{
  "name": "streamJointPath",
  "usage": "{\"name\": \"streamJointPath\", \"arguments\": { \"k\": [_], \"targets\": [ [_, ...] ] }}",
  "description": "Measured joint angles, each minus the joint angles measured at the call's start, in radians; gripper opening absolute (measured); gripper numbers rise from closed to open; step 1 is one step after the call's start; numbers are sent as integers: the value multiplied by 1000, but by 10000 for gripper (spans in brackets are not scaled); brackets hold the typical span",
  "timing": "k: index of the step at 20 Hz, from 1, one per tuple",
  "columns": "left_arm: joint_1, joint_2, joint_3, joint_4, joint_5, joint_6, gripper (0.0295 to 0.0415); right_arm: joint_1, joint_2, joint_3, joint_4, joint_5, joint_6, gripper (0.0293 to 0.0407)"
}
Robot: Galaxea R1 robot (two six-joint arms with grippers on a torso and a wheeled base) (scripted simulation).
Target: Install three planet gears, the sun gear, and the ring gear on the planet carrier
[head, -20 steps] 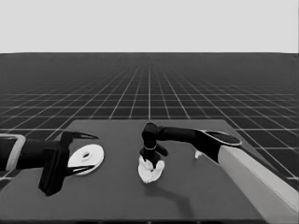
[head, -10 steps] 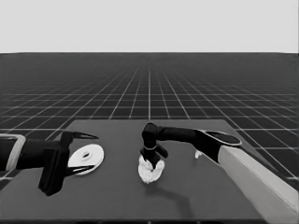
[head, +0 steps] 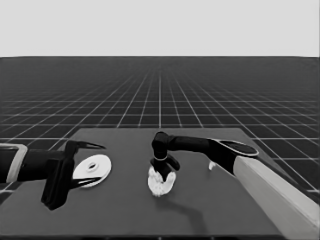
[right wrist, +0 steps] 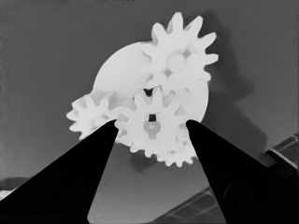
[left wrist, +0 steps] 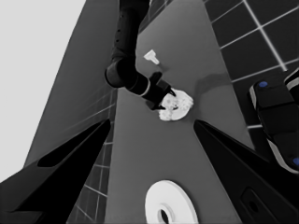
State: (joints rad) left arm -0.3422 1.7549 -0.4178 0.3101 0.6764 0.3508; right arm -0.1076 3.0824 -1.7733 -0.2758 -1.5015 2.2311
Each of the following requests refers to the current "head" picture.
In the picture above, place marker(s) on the large thick white disc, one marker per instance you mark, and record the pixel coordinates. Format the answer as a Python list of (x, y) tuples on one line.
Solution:
[(102, 166)]

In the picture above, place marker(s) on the white round carrier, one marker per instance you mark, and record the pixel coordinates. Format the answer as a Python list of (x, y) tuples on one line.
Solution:
[(166, 190)]

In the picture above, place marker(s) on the small white T-shaped piece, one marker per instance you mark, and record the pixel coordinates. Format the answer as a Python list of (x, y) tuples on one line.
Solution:
[(212, 165)]

